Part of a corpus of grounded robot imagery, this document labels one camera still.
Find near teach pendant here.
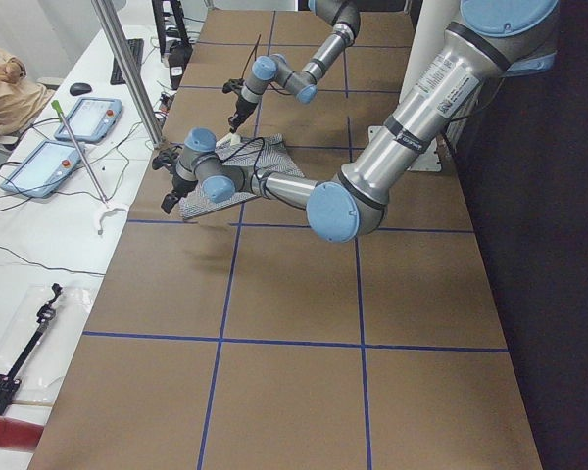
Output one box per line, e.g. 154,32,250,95
0,140,80,198

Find black tool in plastic bag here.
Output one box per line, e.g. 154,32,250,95
0,283,63,415

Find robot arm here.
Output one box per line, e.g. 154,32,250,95
222,1,361,134
161,1,560,243

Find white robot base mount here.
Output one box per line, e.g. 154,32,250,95
408,139,442,173

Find teach pendant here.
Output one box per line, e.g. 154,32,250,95
0,140,80,198
63,97,123,144

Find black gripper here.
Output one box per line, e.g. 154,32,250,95
161,165,196,214
229,95,255,134

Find aluminium frame post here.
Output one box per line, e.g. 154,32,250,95
91,0,164,149

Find black keyboard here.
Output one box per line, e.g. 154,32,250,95
109,37,145,87

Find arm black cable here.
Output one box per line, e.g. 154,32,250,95
215,136,269,187

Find far teach pendant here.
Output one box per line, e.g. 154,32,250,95
63,97,123,144

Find navy white striped polo shirt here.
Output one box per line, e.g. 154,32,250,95
176,128,304,220

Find red cylinder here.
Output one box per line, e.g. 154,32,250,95
0,415,44,452

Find black computer mouse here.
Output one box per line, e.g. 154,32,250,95
69,82,92,96

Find seated person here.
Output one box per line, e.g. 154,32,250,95
0,48,54,136

